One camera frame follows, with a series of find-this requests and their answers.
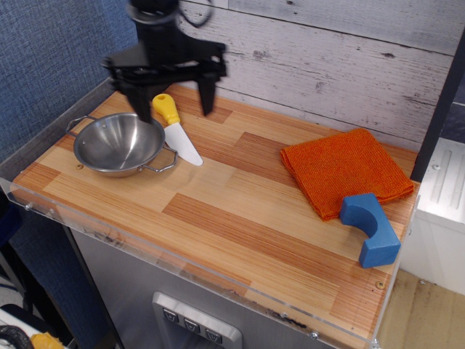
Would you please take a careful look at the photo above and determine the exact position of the blue arch wooden block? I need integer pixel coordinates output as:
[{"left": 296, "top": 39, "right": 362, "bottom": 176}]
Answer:
[{"left": 339, "top": 193, "right": 401, "bottom": 268}]

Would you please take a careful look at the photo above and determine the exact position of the stainless steel cabinet front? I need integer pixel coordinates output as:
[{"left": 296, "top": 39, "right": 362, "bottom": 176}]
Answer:
[{"left": 71, "top": 229, "right": 329, "bottom": 348}]

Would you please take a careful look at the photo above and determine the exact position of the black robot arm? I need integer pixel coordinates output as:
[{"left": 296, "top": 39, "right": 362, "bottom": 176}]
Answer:
[{"left": 102, "top": 1, "right": 227, "bottom": 122}]

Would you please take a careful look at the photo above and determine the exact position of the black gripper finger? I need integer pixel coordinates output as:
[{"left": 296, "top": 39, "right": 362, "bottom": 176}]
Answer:
[
  {"left": 121, "top": 83, "right": 152, "bottom": 123},
  {"left": 198, "top": 73, "right": 217, "bottom": 116}
]

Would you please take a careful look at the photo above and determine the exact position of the clear acrylic edge guard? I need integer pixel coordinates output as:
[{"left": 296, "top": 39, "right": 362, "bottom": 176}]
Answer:
[{"left": 0, "top": 177, "right": 422, "bottom": 349}]

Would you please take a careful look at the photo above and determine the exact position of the yellow object bottom left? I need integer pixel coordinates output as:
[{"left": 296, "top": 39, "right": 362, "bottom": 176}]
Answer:
[{"left": 31, "top": 332, "right": 65, "bottom": 349}]

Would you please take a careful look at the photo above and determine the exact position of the white ribbed appliance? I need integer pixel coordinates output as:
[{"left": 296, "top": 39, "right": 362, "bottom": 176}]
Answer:
[{"left": 400, "top": 138, "right": 464, "bottom": 294}]

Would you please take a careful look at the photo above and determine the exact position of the yellow handled toy knife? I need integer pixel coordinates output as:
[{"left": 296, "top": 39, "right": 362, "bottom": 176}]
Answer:
[{"left": 152, "top": 93, "right": 203, "bottom": 167}]

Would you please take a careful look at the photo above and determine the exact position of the silver button control panel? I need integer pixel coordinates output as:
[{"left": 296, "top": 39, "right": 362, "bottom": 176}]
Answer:
[{"left": 152, "top": 292, "right": 243, "bottom": 348}]

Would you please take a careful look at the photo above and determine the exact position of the stainless steel colander bowl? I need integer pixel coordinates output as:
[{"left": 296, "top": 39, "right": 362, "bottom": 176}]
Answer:
[{"left": 65, "top": 112, "right": 178, "bottom": 177}]

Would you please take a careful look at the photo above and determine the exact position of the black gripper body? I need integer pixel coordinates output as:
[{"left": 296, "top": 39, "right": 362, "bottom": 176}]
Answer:
[{"left": 102, "top": 17, "right": 226, "bottom": 90}]

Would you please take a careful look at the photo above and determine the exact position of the orange towel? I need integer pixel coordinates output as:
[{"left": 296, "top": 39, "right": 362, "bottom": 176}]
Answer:
[{"left": 280, "top": 129, "right": 414, "bottom": 221}]

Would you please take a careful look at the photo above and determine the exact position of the dark right vertical post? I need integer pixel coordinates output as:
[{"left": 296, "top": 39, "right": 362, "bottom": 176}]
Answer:
[{"left": 410, "top": 31, "right": 464, "bottom": 182}]

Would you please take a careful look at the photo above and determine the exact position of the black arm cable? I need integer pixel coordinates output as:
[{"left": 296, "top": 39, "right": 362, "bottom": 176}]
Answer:
[{"left": 177, "top": 0, "right": 215, "bottom": 28}]

